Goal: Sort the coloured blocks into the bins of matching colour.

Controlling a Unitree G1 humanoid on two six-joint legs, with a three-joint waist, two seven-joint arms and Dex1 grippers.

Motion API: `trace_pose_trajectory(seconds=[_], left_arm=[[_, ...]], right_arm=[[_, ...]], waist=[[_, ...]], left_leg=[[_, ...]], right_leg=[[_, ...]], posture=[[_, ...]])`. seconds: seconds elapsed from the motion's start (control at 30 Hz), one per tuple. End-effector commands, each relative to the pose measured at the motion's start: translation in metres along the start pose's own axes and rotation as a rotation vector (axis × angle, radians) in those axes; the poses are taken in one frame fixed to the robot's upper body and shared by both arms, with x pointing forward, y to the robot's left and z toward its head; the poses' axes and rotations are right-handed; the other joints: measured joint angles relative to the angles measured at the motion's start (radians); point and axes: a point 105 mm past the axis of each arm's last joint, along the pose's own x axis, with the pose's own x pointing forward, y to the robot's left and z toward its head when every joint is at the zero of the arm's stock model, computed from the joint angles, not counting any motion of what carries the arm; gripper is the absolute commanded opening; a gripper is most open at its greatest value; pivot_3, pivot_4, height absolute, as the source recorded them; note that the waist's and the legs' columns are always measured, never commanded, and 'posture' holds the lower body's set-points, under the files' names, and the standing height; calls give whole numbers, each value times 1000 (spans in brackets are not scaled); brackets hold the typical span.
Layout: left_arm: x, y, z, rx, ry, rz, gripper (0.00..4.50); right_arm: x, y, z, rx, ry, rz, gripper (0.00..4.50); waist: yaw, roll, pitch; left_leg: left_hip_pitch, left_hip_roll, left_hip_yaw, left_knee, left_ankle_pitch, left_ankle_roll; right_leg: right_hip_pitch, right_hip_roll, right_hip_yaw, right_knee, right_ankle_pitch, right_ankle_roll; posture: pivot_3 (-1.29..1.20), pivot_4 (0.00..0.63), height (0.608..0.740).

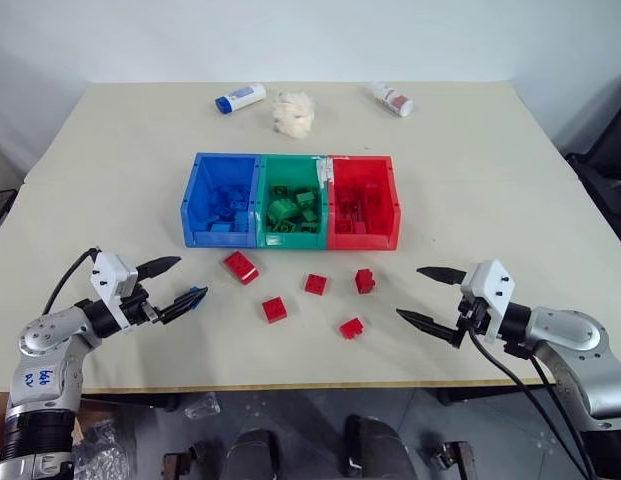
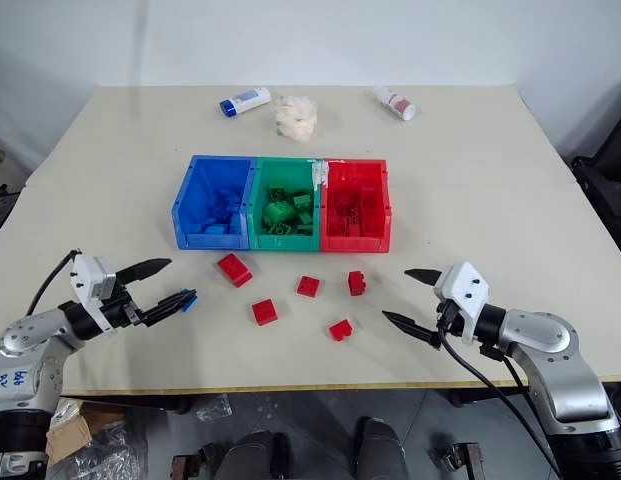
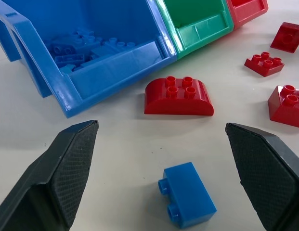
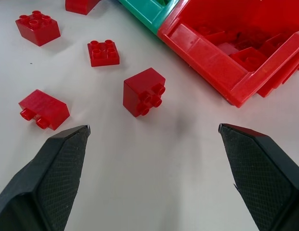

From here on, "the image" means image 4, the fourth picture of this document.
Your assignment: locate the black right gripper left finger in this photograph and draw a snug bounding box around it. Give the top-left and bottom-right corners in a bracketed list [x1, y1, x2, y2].
[0, 125, 91, 231]

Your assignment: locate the green plastic storage bin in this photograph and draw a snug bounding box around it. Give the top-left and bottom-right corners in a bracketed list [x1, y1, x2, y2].
[117, 0, 188, 35]

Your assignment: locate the red plastic storage bin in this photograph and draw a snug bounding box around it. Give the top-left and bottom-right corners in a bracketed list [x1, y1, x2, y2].
[157, 0, 299, 108]

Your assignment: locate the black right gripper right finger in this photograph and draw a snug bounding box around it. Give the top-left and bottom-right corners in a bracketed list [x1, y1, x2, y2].
[218, 123, 299, 231]

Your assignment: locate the red toy building block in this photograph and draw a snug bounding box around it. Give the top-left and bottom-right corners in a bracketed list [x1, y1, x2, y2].
[87, 39, 120, 67]
[65, 0, 102, 16]
[18, 89, 71, 131]
[196, 24, 228, 46]
[257, 33, 293, 57]
[15, 10, 61, 47]
[229, 47, 268, 72]
[122, 67, 167, 118]

